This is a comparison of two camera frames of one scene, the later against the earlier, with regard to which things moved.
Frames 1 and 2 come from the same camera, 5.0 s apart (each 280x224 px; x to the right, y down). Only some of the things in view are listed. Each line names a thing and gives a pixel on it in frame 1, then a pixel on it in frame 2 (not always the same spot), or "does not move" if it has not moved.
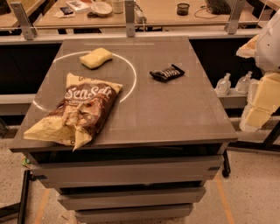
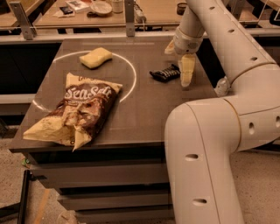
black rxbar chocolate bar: [166, 74] does not move
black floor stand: [19, 207] does not move
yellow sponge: [95, 58] does not move
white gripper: [269, 48] → [187, 44]
